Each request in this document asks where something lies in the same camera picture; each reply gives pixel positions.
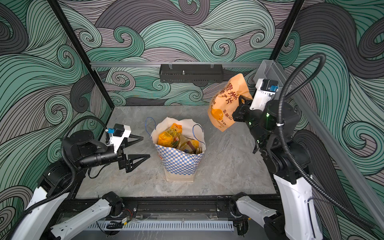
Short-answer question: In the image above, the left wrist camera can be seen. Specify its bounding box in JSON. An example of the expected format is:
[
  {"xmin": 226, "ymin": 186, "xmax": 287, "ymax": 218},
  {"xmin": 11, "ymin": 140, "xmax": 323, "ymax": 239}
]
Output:
[{"xmin": 105, "ymin": 124, "xmax": 132, "ymax": 154}]

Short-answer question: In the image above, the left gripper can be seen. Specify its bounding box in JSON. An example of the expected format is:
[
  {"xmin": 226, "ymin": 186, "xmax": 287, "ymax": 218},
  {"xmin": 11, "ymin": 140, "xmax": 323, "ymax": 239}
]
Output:
[{"xmin": 81, "ymin": 132, "xmax": 151, "ymax": 172}]

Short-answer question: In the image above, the black perforated wall tray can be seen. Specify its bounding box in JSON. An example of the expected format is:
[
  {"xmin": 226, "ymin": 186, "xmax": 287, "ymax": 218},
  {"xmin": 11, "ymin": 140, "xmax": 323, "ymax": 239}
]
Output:
[{"xmin": 159, "ymin": 65, "xmax": 224, "ymax": 86}]

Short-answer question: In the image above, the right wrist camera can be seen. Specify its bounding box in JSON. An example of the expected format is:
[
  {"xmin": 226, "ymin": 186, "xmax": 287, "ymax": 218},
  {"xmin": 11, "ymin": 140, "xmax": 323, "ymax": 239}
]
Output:
[{"xmin": 250, "ymin": 79, "xmax": 279, "ymax": 111}]

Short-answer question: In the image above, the yellow snack bag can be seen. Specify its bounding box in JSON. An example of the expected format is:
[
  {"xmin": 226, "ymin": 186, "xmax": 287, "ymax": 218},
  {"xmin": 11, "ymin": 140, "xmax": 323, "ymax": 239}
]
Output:
[{"xmin": 157, "ymin": 123, "xmax": 183, "ymax": 148}]

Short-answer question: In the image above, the white slotted cable duct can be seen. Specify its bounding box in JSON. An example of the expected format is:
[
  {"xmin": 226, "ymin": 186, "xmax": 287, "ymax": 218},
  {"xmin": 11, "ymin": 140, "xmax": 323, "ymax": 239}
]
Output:
[{"xmin": 86, "ymin": 220, "xmax": 235, "ymax": 232}]

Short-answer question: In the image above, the gold snack bag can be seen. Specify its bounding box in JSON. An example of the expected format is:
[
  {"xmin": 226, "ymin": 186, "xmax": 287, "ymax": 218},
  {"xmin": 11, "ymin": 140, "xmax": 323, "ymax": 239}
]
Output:
[{"xmin": 178, "ymin": 139, "xmax": 203, "ymax": 155}]

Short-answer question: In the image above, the aluminium rail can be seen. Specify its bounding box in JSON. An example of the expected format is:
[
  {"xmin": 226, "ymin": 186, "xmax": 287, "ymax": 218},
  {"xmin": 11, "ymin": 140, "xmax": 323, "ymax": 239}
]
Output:
[
  {"xmin": 289, "ymin": 59, "xmax": 384, "ymax": 240},
  {"xmin": 90, "ymin": 61, "xmax": 261, "ymax": 69}
]

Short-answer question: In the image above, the right aluminium rail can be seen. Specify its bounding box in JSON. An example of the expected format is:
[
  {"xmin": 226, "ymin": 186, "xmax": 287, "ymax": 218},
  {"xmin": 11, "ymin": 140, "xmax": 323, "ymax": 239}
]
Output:
[{"xmin": 289, "ymin": 59, "xmax": 384, "ymax": 240}]

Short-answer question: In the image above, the blue checkered paper bag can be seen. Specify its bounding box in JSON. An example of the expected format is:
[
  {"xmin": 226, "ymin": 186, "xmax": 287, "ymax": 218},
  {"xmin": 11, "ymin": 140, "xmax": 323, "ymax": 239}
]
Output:
[{"xmin": 149, "ymin": 117, "xmax": 206, "ymax": 182}]

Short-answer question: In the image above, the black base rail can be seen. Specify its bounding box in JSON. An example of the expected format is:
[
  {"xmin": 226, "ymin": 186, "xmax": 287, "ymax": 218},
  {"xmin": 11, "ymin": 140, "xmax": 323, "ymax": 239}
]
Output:
[{"xmin": 56, "ymin": 196, "xmax": 283, "ymax": 220}]

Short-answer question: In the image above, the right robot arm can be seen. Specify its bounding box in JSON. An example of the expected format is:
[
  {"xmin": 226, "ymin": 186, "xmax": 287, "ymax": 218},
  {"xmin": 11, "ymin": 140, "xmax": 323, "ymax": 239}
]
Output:
[{"xmin": 233, "ymin": 53, "xmax": 374, "ymax": 240}]

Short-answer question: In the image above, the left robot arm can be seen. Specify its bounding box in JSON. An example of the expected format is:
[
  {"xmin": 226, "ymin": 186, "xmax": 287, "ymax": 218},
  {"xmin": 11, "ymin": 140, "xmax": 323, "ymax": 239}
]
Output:
[{"xmin": 6, "ymin": 116, "xmax": 150, "ymax": 240}]

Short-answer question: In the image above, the orange potato chips bag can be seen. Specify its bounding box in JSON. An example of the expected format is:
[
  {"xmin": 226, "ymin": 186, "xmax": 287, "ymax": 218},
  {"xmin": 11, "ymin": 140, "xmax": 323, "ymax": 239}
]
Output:
[{"xmin": 208, "ymin": 74, "xmax": 253, "ymax": 132}]

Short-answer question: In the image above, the clear plastic wall holder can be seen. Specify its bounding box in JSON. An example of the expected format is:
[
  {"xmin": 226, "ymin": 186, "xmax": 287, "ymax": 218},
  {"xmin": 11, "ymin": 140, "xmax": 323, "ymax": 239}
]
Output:
[{"xmin": 254, "ymin": 60, "xmax": 288, "ymax": 89}]

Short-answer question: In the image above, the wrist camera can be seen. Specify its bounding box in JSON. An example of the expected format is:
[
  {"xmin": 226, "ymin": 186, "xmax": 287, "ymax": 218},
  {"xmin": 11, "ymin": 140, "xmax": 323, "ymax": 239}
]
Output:
[
  {"xmin": 105, "ymin": 124, "xmax": 132, "ymax": 154},
  {"xmin": 250, "ymin": 79, "xmax": 279, "ymax": 111}
]

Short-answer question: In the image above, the back aluminium rail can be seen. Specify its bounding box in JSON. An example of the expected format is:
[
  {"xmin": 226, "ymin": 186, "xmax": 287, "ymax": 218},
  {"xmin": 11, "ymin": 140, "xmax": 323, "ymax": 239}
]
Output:
[{"xmin": 90, "ymin": 61, "xmax": 261, "ymax": 69}]

